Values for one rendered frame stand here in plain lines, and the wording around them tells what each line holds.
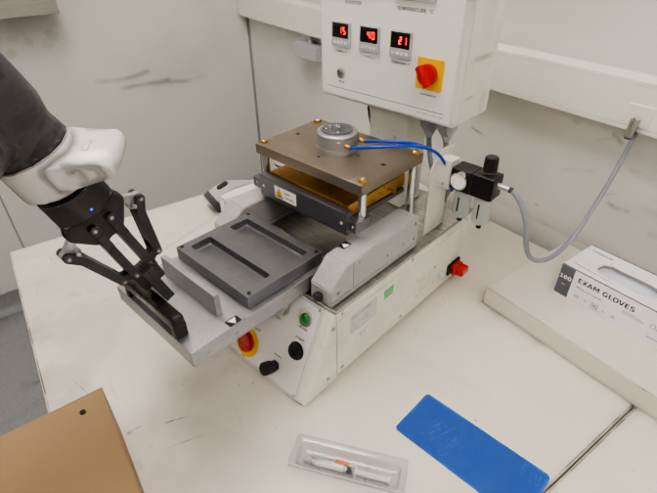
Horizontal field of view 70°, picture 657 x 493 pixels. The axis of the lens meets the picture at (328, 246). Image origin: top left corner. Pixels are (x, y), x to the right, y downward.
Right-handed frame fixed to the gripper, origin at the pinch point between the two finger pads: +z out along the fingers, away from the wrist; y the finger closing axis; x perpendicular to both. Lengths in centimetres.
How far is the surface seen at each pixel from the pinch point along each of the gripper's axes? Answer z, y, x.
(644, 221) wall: 41, -79, 48
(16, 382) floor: 90, 53, -115
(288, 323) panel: 21.2, -11.1, 8.8
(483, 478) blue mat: 34, -11, 47
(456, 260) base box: 42, -51, 18
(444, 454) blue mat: 34, -11, 40
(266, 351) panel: 26.7, -5.5, 5.5
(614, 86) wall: 16, -86, 34
